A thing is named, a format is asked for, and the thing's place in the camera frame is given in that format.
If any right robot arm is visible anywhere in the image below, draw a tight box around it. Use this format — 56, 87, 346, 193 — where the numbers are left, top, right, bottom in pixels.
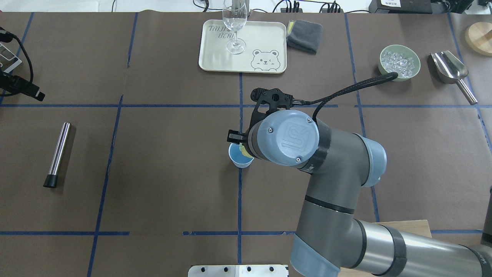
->
227, 88, 491, 277

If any white wire cup rack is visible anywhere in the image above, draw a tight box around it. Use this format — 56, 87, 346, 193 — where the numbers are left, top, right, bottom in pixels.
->
0, 43, 22, 76

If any cream bear serving tray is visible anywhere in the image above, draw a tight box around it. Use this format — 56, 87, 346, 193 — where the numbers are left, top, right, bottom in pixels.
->
198, 19, 288, 74

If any steel muddler black tip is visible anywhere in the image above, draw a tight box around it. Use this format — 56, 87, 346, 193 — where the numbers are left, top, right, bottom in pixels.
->
43, 122, 71, 188

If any steel ice scoop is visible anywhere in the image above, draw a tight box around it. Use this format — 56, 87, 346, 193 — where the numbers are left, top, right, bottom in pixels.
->
430, 50, 478, 105

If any green bowl of ice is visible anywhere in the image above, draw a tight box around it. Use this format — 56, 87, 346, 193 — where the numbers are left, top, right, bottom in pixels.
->
378, 45, 421, 82

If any clear wine glass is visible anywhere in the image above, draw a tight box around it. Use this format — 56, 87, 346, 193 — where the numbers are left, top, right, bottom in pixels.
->
223, 0, 248, 55

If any halved lemon slice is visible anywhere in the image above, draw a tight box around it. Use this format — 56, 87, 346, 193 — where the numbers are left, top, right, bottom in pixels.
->
239, 144, 253, 158

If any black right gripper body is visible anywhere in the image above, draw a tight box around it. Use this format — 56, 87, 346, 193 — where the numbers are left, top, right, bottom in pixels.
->
249, 88, 294, 130

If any light blue plastic cup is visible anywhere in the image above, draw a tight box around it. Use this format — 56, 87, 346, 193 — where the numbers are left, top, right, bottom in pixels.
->
228, 143, 254, 169

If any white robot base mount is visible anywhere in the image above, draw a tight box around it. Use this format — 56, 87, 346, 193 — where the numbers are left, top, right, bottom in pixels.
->
188, 264, 289, 277

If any folded grey cloth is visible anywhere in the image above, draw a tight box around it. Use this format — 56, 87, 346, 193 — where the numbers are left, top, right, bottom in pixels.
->
286, 20, 323, 54

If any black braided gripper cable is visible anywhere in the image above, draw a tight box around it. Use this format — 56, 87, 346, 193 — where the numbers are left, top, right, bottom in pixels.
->
293, 72, 399, 120

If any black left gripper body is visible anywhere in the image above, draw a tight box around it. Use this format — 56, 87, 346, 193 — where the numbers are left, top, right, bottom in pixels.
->
0, 72, 45, 102

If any bamboo cutting board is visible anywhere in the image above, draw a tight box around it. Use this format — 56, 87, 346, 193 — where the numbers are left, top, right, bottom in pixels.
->
375, 220, 432, 238

